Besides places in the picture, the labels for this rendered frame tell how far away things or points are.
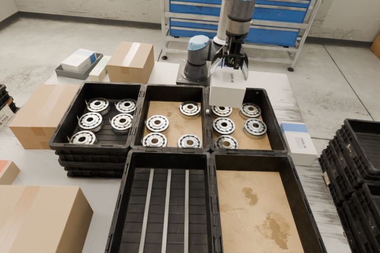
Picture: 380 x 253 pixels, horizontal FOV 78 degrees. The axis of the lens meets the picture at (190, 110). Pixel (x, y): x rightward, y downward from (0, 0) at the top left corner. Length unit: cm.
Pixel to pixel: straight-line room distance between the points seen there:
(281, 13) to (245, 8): 223
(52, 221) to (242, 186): 63
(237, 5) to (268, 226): 71
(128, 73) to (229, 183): 89
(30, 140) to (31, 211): 46
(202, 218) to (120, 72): 97
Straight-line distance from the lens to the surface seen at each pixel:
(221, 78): 87
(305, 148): 121
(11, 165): 124
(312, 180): 124
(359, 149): 169
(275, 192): 97
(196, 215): 87
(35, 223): 88
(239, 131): 110
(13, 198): 96
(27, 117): 126
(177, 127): 108
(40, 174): 123
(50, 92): 136
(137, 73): 145
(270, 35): 304
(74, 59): 173
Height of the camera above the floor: 163
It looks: 43 degrees down
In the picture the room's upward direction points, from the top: 4 degrees clockwise
